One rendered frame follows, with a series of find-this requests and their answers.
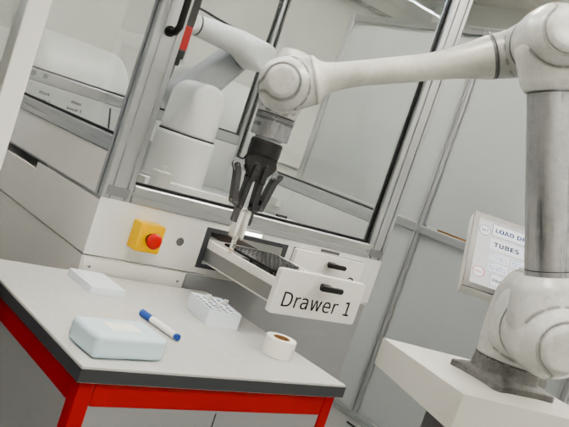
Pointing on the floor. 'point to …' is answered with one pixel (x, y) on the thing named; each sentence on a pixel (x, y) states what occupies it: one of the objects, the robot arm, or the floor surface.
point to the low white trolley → (124, 307)
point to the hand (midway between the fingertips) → (240, 224)
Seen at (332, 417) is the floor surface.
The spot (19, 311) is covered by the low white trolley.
